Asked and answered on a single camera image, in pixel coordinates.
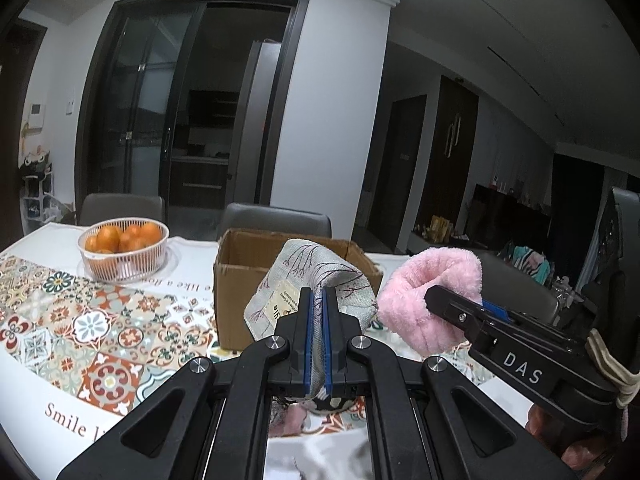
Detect grey chair right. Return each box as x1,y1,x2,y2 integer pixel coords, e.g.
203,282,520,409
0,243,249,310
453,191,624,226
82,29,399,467
473,250,558,324

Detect white storage shelf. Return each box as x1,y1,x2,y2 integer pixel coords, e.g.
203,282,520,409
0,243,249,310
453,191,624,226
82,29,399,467
18,151,65,234

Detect brown cardboard box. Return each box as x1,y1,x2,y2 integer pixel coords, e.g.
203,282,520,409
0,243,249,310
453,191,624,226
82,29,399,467
212,227,385,352

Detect grey chair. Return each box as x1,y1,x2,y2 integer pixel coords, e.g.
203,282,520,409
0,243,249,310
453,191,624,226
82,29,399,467
473,250,558,324
77,193,166,226
217,203,332,240

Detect white low bench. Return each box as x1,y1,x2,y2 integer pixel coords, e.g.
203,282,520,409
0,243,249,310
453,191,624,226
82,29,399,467
406,231,476,256

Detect white wire fruit basket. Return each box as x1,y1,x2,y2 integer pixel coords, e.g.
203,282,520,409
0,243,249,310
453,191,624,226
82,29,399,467
77,217,169,283

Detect right hand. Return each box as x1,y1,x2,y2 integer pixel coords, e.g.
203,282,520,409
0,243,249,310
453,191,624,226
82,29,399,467
525,404,620,479

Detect grey chair centre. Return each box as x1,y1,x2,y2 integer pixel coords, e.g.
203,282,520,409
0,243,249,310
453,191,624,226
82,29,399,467
217,203,332,240

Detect black white dotted sock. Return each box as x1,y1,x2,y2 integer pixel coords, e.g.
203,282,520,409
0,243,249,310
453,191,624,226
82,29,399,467
308,396,357,415

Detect black sliding glass door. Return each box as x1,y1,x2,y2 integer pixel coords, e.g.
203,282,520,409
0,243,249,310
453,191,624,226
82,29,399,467
75,0,309,209

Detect dark tv cabinet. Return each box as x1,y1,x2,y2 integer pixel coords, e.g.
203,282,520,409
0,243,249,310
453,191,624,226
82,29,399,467
463,184,550,252

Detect white wall intercom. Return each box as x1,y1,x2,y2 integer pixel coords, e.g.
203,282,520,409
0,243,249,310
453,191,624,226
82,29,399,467
27,103,46,130

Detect grey chair left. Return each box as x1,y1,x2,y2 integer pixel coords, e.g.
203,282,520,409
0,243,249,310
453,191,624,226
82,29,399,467
77,193,166,226

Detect oranges in basket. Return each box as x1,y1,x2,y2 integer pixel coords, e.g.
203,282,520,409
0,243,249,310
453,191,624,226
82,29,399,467
84,222,164,254

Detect pink fluffy towel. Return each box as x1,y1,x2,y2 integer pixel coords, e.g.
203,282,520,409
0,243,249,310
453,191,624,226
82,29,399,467
375,247,484,359

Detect colourful clothes pile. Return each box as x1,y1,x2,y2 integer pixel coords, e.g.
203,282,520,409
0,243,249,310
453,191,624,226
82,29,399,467
498,244,552,285

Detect mauve towel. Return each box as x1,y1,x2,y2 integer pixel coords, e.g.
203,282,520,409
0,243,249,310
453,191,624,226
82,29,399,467
268,399,308,438

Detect grey patterned cloth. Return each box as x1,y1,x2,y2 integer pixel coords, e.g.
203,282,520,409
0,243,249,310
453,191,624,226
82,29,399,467
244,238,378,402

